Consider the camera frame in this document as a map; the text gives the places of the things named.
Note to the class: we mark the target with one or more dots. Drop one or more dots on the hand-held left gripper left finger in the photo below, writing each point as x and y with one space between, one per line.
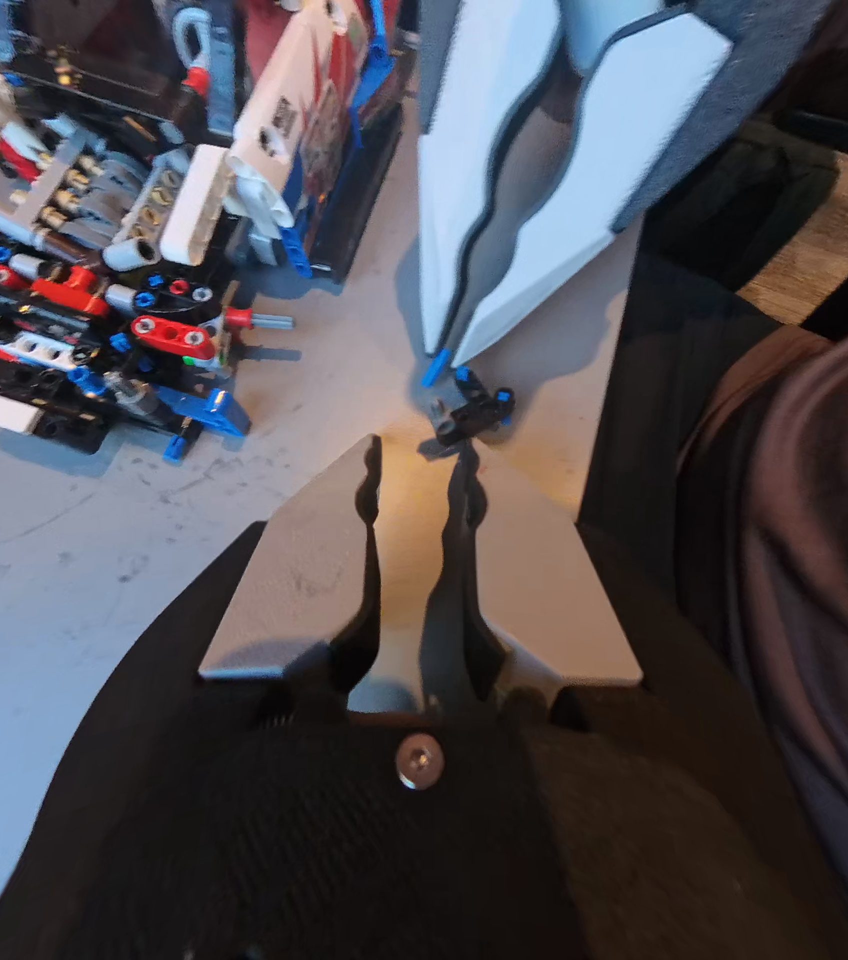
296 585

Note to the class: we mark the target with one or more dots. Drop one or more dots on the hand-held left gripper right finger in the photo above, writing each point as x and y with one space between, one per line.
551 600

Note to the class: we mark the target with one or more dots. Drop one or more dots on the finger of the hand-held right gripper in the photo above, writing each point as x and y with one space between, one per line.
634 127
461 150

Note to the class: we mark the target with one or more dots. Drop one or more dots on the small black toy brick assembly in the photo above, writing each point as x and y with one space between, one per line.
473 409

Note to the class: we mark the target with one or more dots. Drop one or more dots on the blue toy brick pin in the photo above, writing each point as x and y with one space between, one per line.
435 369

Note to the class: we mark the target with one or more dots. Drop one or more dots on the light grey desk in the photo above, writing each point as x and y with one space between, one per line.
131 562

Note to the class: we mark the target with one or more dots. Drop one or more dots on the wooden beam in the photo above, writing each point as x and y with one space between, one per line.
821 240

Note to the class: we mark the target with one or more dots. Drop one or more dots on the person's torso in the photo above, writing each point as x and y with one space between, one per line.
806 562

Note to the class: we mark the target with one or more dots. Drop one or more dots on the toy brick race car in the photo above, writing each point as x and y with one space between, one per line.
169 225

